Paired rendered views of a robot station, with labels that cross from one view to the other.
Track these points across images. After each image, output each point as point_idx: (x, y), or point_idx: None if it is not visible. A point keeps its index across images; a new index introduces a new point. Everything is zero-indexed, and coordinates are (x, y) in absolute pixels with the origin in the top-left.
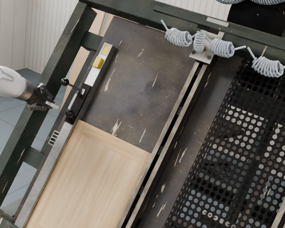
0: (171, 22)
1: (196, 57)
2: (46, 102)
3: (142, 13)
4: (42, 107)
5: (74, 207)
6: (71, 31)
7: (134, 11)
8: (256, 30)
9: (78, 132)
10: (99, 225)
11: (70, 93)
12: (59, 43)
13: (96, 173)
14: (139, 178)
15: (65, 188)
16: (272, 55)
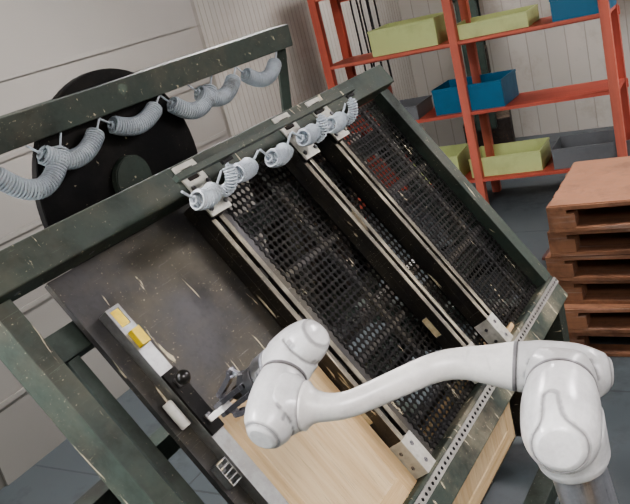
0: (151, 205)
1: (218, 210)
2: (224, 406)
3: (115, 225)
4: (245, 406)
5: (334, 480)
6: (50, 351)
7: (103, 232)
8: (213, 147)
9: (230, 428)
10: (361, 451)
11: (133, 435)
12: (60, 384)
13: None
14: (316, 371)
15: (306, 484)
16: (247, 156)
